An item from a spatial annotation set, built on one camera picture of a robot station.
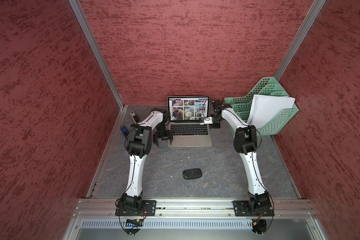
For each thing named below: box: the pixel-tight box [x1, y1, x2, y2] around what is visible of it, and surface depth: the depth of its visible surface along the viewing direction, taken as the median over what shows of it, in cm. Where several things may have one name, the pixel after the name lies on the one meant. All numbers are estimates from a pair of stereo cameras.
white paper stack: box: [247, 94, 296, 129], surface depth 91 cm
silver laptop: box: [167, 96, 212, 148], surface depth 105 cm
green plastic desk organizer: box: [223, 76, 300, 136], surface depth 94 cm
